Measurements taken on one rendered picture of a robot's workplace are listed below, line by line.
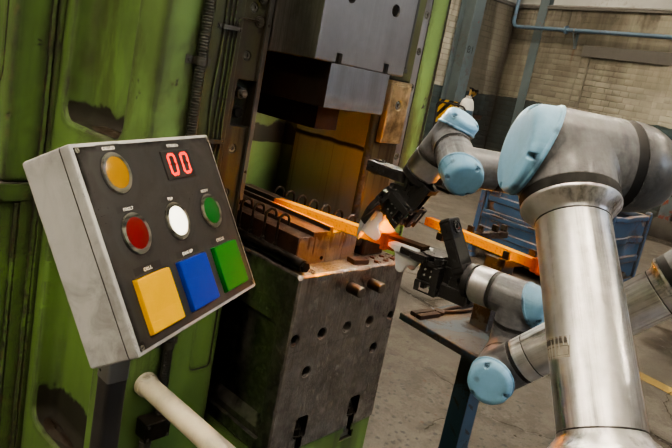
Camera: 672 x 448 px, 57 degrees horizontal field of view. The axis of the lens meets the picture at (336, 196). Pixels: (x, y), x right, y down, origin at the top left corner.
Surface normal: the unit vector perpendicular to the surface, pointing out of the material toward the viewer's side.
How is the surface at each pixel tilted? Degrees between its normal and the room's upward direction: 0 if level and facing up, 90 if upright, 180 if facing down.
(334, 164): 90
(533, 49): 90
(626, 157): 74
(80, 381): 90
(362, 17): 90
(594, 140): 50
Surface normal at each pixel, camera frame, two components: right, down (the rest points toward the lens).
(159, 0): -0.67, 0.00
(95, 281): -0.31, 0.13
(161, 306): 0.90, -0.28
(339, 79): 0.72, 0.27
